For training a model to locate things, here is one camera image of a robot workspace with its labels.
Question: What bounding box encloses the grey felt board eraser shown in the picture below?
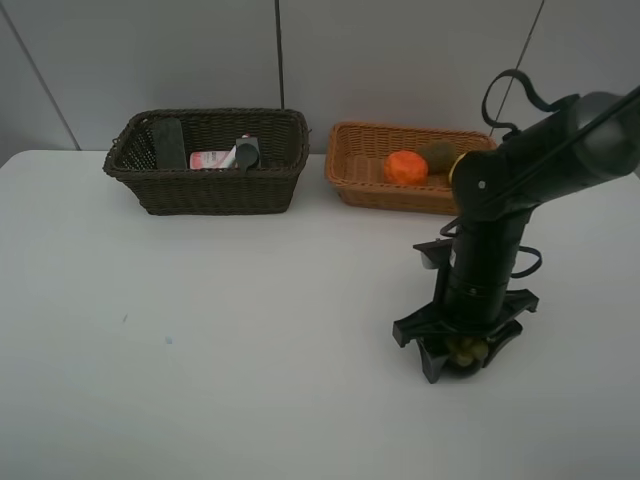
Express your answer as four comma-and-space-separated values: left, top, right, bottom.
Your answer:
151, 118, 187, 170

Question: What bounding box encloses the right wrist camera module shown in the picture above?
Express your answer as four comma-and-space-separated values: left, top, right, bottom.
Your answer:
413, 239, 453, 270

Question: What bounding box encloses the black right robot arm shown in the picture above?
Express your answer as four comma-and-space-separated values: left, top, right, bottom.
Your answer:
392, 90, 639, 384

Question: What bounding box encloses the pink bottle white cap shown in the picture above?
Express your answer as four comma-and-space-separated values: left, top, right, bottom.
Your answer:
189, 151, 229, 170

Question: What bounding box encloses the yellow lemon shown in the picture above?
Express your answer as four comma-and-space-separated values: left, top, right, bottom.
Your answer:
447, 154, 466, 185

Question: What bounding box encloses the dark mangosteen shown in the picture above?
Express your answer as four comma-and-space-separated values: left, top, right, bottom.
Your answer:
445, 336, 489, 377

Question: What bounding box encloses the orange wicker basket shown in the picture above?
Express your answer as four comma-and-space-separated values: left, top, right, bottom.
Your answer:
325, 122, 496, 216

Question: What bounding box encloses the orange mandarin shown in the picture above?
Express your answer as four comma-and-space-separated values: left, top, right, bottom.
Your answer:
383, 150, 429, 186

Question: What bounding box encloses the dark brown wicker basket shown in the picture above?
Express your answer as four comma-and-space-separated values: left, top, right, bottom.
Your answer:
103, 108, 309, 216

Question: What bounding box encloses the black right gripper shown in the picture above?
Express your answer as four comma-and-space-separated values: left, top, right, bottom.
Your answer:
392, 289, 539, 384

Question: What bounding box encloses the brown kiwi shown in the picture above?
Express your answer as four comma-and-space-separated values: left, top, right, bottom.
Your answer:
417, 141, 458, 175

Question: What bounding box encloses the dark green ink bottle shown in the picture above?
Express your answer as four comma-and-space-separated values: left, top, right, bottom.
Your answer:
235, 136, 261, 174

